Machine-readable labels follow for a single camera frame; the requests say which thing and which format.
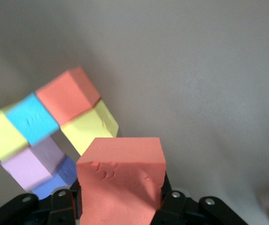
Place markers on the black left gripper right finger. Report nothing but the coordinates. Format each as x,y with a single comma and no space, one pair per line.
179,208

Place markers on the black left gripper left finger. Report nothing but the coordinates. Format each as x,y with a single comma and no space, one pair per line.
59,206

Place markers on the purple foam cube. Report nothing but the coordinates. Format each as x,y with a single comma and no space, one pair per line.
62,178

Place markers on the pink foam cube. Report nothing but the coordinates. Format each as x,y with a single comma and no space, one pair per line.
31,168

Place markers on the orange foam cube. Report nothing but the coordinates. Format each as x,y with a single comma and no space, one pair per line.
120,182
66,98

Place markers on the yellow foam cube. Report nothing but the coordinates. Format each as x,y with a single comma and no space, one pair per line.
2,138
87,131

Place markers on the blue foam cube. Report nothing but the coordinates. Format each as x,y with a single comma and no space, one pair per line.
31,119

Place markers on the brown table cover sheet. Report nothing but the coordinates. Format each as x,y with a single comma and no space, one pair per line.
195,82

